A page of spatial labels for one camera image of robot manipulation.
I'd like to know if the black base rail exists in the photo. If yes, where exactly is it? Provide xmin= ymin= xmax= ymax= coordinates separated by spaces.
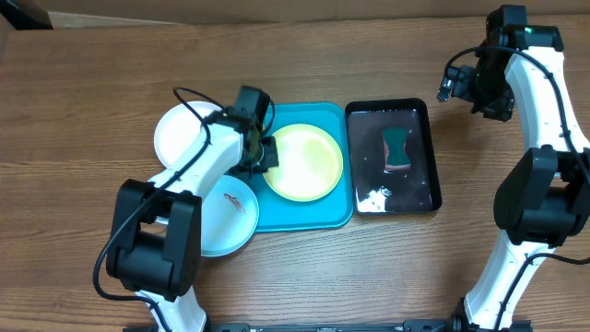
xmin=122 ymin=318 xmax=534 ymax=332

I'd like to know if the black rectangular tray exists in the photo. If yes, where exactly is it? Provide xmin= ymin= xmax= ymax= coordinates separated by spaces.
xmin=345 ymin=98 xmax=442 ymax=215

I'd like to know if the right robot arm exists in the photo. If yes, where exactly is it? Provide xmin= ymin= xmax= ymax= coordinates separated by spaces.
xmin=437 ymin=23 xmax=589 ymax=331

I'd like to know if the light blue plate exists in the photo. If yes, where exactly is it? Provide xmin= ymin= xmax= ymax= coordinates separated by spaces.
xmin=201 ymin=175 xmax=259 ymax=257

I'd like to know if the yellow-green plate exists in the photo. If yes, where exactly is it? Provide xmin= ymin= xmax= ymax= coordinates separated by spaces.
xmin=263 ymin=124 xmax=344 ymax=202

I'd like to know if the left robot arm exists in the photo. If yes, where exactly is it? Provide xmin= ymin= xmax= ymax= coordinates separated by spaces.
xmin=93 ymin=107 xmax=275 ymax=331

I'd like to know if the green and red sponge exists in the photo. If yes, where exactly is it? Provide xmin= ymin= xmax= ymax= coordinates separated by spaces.
xmin=382 ymin=127 xmax=411 ymax=172

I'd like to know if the white plate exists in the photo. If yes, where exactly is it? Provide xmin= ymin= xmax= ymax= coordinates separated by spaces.
xmin=153 ymin=103 xmax=206 ymax=170

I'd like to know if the teal plastic tray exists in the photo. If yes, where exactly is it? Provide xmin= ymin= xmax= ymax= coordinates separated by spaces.
xmin=238 ymin=102 xmax=354 ymax=233

